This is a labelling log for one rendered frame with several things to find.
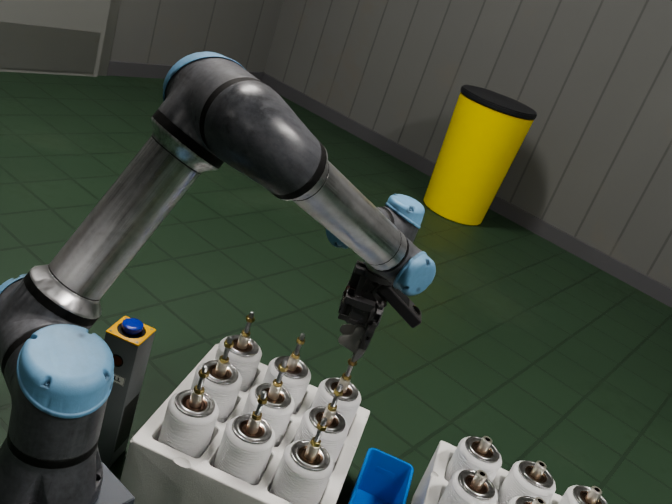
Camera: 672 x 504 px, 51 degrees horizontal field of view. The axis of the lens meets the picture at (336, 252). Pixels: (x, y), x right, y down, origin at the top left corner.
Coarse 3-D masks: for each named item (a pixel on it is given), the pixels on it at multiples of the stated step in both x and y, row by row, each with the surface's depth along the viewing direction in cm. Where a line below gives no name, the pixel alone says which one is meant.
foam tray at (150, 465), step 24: (240, 408) 145; (360, 408) 158; (144, 432) 130; (216, 432) 138; (288, 432) 143; (360, 432) 150; (144, 456) 128; (168, 456) 127; (120, 480) 131; (144, 480) 130; (168, 480) 128; (192, 480) 127; (216, 480) 125; (240, 480) 127; (264, 480) 129; (336, 480) 135
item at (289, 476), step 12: (288, 456) 126; (288, 468) 125; (300, 468) 124; (276, 480) 128; (288, 480) 126; (300, 480) 124; (312, 480) 124; (324, 480) 126; (276, 492) 128; (288, 492) 126; (300, 492) 125; (312, 492) 126
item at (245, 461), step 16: (224, 432) 129; (272, 432) 130; (224, 448) 128; (240, 448) 125; (256, 448) 126; (272, 448) 130; (224, 464) 128; (240, 464) 127; (256, 464) 128; (256, 480) 131
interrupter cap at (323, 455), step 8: (304, 440) 131; (296, 448) 128; (304, 448) 129; (320, 448) 130; (296, 456) 126; (304, 456) 127; (320, 456) 128; (328, 456) 129; (304, 464) 125; (312, 464) 126; (320, 464) 126; (328, 464) 127
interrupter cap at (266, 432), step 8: (240, 416) 131; (248, 416) 132; (232, 424) 128; (240, 424) 129; (264, 424) 131; (240, 432) 127; (248, 432) 128; (264, 432) 129; (248, 440) 126; (256, 440) 127; (264, 440) 127
